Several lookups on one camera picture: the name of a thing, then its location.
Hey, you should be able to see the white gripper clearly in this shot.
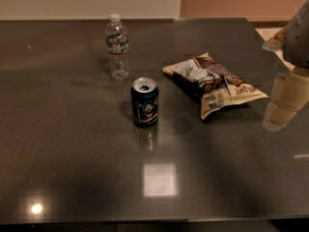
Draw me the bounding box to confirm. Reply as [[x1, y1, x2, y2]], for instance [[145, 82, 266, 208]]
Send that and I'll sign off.
[[263, 0, 309, 131]]

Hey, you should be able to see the blue pepsi can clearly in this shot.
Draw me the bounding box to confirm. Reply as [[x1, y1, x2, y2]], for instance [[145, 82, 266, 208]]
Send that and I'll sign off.
[[130, 77, 158, 127]]

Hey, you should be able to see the brown white snack bag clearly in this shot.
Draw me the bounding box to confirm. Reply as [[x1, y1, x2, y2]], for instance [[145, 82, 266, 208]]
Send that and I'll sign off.
[[163, 53, 267, 120]]

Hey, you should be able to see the clear plastic water bottle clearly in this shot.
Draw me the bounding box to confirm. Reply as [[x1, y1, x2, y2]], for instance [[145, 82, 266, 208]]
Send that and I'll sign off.
[[105, 14, 129, 80]]

